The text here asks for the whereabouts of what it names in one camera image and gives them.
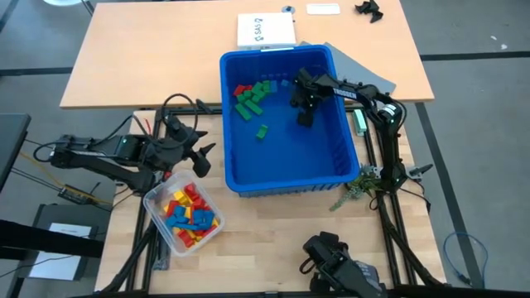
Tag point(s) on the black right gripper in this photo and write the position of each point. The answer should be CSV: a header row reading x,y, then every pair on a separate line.
x,y
308,95

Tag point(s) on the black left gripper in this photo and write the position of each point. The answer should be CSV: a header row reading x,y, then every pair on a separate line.
x,y
182,145

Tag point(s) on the small blue foam block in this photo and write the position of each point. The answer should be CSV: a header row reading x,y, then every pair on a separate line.
x,y
285,83

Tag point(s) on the green foam block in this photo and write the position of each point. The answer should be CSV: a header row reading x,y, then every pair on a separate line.
x,y
241,98
247,94
257,88
256,98
267,86
261,131
243,111
253,107

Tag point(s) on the clear plastic block box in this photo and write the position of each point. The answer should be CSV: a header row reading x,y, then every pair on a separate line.
x,y
159,198

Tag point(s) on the large blue plastic bin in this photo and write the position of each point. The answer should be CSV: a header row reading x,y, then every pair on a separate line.
x,y
290,165

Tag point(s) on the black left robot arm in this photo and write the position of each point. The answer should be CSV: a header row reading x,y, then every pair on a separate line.
x,y
95,155

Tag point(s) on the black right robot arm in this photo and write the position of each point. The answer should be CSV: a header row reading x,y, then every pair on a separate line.
x,y
389,136

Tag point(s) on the black spring clamp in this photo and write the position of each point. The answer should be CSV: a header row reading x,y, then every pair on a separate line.
x,y
418,169
203,105

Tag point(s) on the pale green rectangular device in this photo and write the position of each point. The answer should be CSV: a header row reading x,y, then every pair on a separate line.
x,y
359,122

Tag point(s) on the white rectangular block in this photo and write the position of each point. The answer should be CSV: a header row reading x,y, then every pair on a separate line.
x,y
323,9

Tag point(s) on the grey round knob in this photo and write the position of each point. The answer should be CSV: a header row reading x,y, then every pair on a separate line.
x,y
287,8

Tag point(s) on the black plastic clamp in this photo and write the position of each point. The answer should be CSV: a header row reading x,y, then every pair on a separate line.
x,y
369,10

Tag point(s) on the artificial succulent in black pot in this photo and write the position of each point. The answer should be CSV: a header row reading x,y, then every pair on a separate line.
x,y
352,192

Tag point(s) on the black strip packet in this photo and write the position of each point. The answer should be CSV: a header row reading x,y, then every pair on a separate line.
x,y
162,258

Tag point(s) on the small black electronics board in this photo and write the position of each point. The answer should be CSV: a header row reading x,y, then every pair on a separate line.
x,y
76,194

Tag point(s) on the black flat case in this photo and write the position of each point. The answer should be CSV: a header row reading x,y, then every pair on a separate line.
x,y
45,213

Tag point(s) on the white paper sheet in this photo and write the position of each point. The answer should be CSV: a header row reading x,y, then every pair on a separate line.
x,y
58,252

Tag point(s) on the dark flat screen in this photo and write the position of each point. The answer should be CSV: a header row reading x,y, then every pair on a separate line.
x,y
12,145

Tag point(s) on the white round object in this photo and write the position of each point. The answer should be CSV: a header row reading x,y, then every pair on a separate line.
x,y
62,2

